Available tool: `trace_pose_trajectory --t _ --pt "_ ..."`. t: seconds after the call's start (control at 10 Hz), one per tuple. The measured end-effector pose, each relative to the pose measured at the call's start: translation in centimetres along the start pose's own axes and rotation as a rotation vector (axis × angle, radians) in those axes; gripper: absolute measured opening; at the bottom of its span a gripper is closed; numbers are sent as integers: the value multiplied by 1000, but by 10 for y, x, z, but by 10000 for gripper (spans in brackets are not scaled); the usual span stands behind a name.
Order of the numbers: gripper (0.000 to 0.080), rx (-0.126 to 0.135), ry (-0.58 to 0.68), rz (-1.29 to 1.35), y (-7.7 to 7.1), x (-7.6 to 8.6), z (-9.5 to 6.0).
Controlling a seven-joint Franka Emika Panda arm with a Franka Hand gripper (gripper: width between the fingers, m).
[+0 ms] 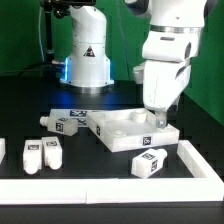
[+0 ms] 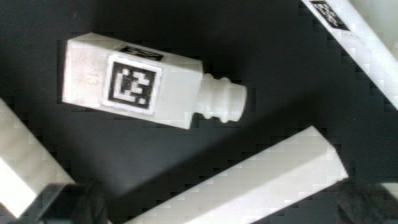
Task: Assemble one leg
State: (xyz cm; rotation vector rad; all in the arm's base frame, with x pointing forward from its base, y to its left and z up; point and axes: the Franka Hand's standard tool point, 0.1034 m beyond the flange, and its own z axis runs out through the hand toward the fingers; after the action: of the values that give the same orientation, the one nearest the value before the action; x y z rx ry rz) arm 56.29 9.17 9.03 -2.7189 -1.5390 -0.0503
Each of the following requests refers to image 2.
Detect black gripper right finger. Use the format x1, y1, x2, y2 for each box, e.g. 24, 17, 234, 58
337, 182, 398, 224

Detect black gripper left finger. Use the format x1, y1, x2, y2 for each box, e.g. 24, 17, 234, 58
17, 182, 109, 224

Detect white square tabletop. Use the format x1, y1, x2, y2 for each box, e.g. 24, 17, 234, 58
123, 127, 349, 224

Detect white leg with fiducial tag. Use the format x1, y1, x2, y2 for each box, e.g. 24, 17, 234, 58
63, 33, 248, 129

